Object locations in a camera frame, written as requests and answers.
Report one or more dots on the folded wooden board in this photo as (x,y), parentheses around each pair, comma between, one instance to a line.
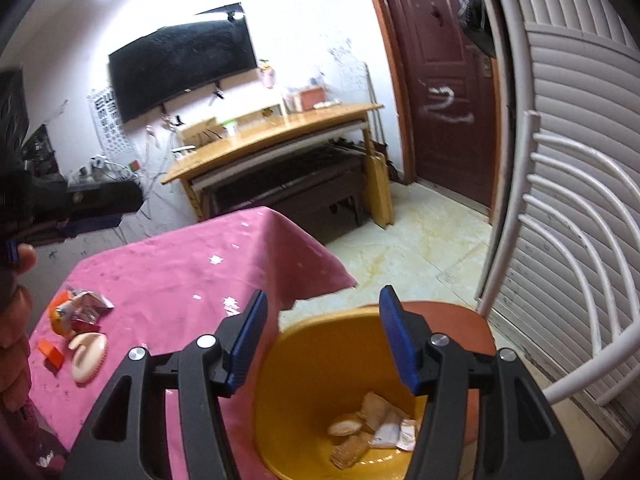
(380,185)

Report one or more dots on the tan crumpled wrapper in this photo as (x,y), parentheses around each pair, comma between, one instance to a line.
(377,407)

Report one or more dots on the white cup with green lid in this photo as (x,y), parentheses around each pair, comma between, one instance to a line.
(230,128)

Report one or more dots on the person's left forearm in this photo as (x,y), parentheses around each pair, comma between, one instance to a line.
(25,445)

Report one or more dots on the black wall board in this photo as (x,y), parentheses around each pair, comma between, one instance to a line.
(42,152)

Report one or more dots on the pale bread piece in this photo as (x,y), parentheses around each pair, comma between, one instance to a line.
(345,425)

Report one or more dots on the cardboard box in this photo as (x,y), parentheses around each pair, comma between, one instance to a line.
(199,131)

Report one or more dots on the white power strip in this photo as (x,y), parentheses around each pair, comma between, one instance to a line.
(100,167)

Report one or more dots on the black wall television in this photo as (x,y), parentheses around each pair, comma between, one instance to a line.
(180,65)

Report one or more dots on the wooden desk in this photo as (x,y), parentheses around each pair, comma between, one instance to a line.
(280,130)

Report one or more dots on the black hanging bag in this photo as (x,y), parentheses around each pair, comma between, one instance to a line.
(475,15)

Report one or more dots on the dark red door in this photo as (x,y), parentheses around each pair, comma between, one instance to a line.
(440,60)

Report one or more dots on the white chair with orange seat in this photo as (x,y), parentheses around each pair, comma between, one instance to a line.
(460,317)

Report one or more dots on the tan biscuit packet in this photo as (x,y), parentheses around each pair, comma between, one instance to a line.
(350,452)

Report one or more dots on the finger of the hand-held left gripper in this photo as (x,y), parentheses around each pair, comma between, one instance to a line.
(12,252)

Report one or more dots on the white and red wrapper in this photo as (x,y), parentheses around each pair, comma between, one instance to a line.
(407,435)

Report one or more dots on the pink star-print tablecloth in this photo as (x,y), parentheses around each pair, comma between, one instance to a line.
(175,270)

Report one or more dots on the yellow plastic bin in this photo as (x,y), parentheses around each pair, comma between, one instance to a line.
(310,385)

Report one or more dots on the printed plastic snack wrapper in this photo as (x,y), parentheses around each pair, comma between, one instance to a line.
(92,305)

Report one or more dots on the cream hair brush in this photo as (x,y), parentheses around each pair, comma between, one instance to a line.
(87,360)

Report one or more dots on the person's left hand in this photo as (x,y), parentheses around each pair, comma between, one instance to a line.
(17,340)

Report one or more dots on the dark wooden bench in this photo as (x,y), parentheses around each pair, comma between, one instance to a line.
(280,185)

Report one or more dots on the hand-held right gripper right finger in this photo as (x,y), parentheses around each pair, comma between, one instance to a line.
(397,345)

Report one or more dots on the orange plastic capsule shell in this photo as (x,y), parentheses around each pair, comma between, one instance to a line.
(57,317)

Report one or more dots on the eye chart poster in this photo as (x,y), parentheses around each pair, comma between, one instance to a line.
(112,125)

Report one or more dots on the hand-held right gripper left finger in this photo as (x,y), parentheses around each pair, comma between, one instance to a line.
(247,345)

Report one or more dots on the black box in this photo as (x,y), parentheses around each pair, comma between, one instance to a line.
(105,200)

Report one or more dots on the white paper scrap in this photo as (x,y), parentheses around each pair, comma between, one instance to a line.
(386,435)

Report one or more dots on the small orange box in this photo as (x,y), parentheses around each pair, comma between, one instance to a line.
(50,355)

